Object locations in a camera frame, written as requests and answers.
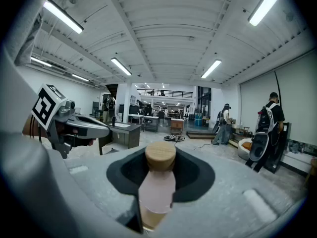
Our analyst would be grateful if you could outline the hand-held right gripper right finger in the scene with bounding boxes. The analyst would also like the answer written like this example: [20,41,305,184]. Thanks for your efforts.
[158,145,307,238]

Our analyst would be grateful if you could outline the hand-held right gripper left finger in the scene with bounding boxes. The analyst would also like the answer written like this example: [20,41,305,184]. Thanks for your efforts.
[53,145,149,238]

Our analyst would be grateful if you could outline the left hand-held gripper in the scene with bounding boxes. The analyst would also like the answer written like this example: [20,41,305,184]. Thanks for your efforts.
[31,83,111,160]

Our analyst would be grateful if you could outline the person's left forearm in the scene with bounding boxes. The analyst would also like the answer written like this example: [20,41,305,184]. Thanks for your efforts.
[22,114,48,139]

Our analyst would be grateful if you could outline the person's left hand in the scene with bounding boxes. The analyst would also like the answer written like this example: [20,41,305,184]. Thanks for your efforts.
[55,121,98,148]

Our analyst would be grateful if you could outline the dark sink cabinet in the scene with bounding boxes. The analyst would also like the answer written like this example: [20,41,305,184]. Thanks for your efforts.
[98,121,142,156]

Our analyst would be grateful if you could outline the dark staircase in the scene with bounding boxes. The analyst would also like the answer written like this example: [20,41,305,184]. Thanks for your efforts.
[106,83,119,100]

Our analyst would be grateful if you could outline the white metal table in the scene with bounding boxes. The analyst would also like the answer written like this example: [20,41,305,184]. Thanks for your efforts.
[127,113,145,126]
[143,116,159,134]

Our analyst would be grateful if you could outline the white pouf with orange cushion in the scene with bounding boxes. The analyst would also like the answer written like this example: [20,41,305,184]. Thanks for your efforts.
[237,137,254,161]

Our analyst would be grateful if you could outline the long ceiling light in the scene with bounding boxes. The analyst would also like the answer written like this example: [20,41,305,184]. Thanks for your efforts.
[30,56,53,68]
[110,57,133,76]
[71,73,91,82]
[43,0,84,35]
[247,0,285,27]
[201,59,222,79]

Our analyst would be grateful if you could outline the dark wooden platform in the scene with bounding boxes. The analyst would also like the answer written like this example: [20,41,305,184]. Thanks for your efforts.
[186,130,216,140]

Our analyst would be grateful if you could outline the black balcony railing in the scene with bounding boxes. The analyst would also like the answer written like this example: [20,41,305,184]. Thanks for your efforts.
[136,88,194,99]

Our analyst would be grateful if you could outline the small wooden cabinet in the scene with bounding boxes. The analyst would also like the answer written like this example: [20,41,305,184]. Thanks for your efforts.
[170,118,185,136]

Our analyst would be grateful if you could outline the white roller blind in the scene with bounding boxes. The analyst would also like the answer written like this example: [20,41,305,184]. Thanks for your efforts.
[239,70,277,136]
[274,50,317,147]

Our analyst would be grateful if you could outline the person's grey shirt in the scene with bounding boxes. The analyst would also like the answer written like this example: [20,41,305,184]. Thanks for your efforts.
[13,7,45,67]

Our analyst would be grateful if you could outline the black extension cable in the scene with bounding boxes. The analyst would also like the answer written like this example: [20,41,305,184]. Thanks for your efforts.
[193,142,214,151]

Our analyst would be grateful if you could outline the tangled cable pile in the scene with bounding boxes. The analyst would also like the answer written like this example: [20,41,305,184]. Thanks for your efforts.
[163,133,186,143]

